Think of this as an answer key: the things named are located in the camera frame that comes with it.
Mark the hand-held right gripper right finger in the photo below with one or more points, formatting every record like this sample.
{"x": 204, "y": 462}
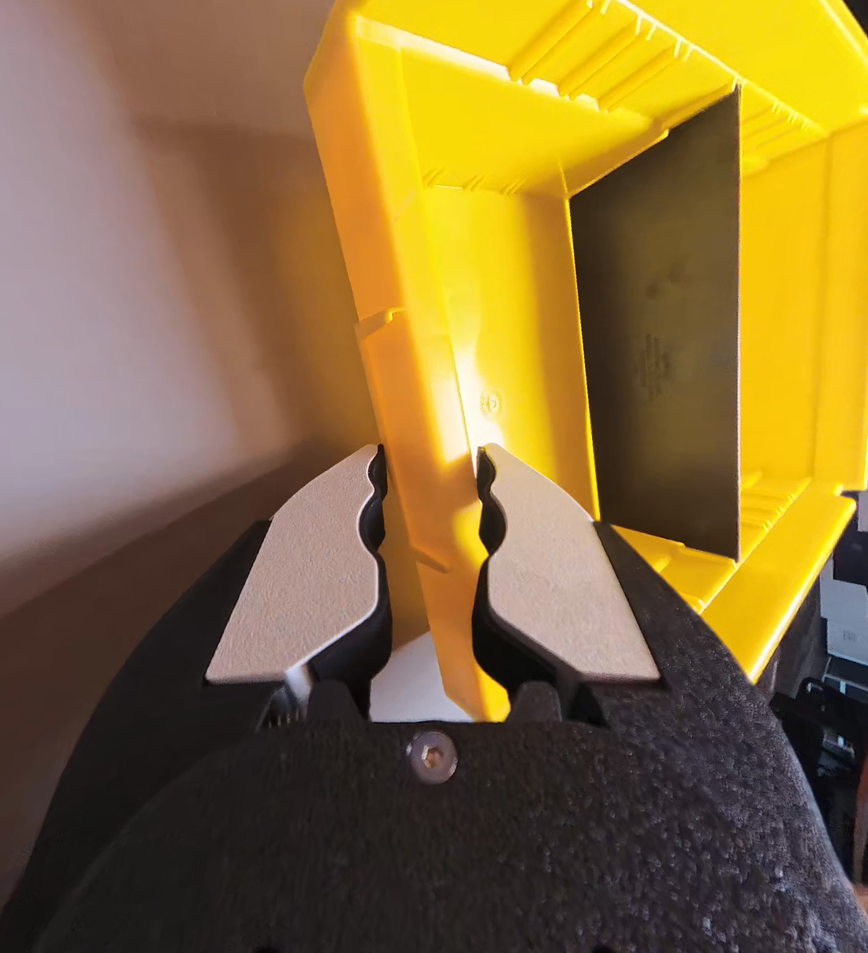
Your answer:
{"x": 560, "y": 595}

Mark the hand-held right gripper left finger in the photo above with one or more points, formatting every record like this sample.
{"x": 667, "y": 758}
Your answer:
{"x": 307, "y": 581}

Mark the yellow plastic bin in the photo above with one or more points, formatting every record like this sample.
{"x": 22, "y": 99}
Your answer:
{"x": 478, "y": 112}

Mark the black bin divider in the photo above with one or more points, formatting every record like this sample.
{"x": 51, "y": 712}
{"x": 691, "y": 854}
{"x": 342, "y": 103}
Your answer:
{"x": 657, "y": 335}

